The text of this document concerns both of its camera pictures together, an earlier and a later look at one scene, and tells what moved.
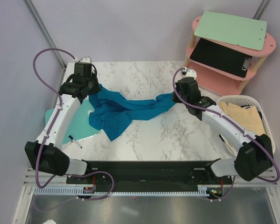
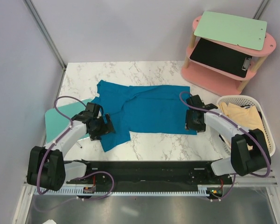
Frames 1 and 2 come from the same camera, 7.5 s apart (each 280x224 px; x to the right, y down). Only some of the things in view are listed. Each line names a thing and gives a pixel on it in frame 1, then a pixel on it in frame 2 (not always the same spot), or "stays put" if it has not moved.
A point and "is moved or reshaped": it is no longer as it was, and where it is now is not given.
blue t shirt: [110, 110] is moved or reshaped
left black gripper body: [94, 86] to [98, 129]
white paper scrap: [50, 221] stays put
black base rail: [151, 174] stays put
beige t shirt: [249, 117] stays put
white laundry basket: [244, 100] stays put
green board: [236, 30] stays put
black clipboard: [227, 59] stays put
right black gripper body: [178, 92] to [191, 123]
